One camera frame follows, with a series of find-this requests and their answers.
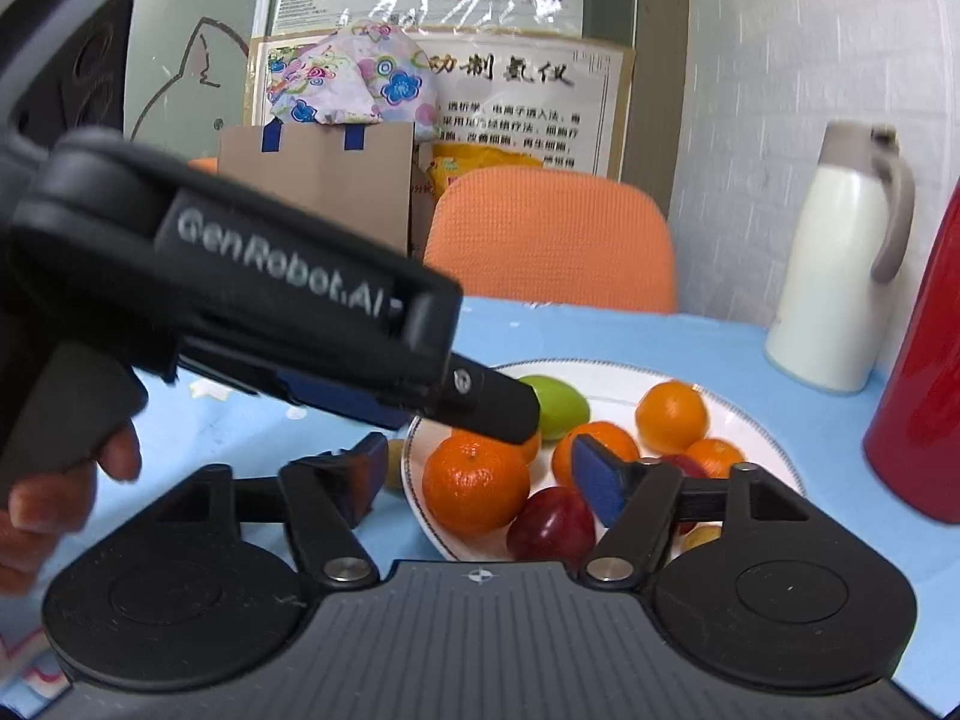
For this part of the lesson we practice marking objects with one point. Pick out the person's left hand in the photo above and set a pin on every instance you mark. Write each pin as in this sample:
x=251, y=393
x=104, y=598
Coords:
x=45, y=514

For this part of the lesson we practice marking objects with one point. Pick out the cardboard box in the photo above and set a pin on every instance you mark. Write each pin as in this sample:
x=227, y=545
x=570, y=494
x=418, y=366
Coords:
x=315, y=187

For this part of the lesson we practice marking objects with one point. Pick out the blue printed tablecloth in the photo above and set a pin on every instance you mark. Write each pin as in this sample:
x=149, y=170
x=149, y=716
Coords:
x=712, y=337

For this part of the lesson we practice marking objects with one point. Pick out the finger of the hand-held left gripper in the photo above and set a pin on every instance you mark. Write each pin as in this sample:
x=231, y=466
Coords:
x=330, y=394
x=495, y=409

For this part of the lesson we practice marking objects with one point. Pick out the red thermos flask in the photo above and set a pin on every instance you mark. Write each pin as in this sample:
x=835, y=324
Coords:
x=926, y=390

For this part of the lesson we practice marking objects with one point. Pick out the dark red plum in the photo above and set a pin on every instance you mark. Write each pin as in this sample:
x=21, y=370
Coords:
x=551, y=525

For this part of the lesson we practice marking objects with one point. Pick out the small green fruit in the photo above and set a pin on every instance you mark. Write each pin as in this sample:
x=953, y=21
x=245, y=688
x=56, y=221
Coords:
x=395, y=465

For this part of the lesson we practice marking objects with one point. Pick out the white round plate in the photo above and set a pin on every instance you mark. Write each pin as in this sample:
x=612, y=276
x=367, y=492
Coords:
x=750, y=427

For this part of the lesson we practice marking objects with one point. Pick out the white thermos jug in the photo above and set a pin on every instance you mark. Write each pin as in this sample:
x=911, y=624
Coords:
x=825, y=277

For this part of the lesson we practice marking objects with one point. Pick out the yellow plastic bag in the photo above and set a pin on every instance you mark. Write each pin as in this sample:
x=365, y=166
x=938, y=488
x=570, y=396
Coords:
x=480, y=161

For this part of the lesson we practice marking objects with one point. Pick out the orange chair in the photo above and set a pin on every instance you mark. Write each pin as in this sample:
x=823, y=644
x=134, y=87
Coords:
x=555, y=240
x=202, y=164

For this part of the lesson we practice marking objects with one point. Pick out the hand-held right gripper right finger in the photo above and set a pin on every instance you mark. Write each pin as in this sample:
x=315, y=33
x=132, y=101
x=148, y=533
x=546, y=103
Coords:
x=598, y=476

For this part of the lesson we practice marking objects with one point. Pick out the framed text wall poster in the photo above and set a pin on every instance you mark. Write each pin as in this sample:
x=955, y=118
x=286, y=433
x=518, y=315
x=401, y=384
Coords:
x=525, y=90

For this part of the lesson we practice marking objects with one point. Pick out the green mango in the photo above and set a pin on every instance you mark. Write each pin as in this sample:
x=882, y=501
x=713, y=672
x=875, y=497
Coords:
x=562, y=405

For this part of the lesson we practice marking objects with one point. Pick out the orange with green stem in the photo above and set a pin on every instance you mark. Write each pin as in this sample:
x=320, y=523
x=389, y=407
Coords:
x=476, y=486

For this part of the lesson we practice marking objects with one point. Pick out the floral cloth bag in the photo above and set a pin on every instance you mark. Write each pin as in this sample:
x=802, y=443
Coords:
x=352, y=75

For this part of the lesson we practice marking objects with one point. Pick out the small round orange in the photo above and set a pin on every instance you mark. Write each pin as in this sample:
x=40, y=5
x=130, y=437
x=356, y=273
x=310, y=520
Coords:
x=716, y=457

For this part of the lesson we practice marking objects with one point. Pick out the orange chair back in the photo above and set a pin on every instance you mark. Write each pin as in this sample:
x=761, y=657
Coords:
x=555, y=240

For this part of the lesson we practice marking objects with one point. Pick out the small yellow fruit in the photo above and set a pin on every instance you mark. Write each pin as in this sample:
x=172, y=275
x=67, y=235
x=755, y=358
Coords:
x=701, y=536

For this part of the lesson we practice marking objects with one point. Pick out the large orange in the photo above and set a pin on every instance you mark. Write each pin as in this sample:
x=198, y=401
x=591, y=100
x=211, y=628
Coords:
x=671, y=416

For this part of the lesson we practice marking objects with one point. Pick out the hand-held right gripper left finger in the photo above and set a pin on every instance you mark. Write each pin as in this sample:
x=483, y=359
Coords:
x=367, y=474

